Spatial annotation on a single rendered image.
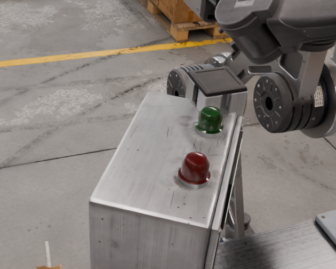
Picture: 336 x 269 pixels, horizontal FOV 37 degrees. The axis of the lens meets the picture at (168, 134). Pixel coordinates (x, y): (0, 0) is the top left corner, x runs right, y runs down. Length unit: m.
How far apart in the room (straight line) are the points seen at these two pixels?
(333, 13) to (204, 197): 0.37
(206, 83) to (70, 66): 3.15
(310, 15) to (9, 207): 2.02
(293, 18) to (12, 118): 2.53
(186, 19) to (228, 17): 3.27
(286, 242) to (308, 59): 0.46
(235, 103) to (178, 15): 3.49
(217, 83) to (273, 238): 0.83
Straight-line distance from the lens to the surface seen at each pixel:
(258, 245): 1.25
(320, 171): 2.91
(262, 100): 1.20
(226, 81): 0.48
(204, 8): 0.87
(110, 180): 0.39
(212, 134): 0.44
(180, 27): 3.96
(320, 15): 0.69
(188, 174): 0.38
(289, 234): 1.30
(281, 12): 0.72
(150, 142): 0.43
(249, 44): 0.76
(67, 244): 2.32
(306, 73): 1.11
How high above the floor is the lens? 1.74
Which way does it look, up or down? 36 degrees down
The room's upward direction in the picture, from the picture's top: 5 degrees clockwise
